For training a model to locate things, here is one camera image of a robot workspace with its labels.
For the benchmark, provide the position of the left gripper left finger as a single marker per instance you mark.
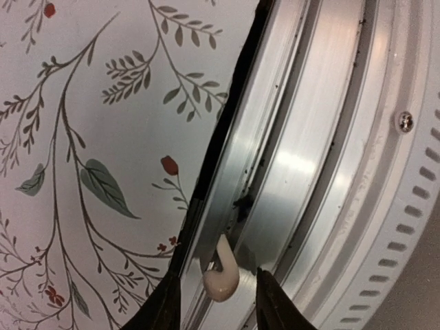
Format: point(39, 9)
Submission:
point(162, 309)

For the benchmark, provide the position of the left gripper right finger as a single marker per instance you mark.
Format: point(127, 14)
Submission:
point(274, 309)

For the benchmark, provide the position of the floral tablecloth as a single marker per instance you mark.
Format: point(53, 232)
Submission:
point(107, 109)

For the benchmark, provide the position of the front aluminium rail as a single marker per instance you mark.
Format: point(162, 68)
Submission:
point(331, 168)

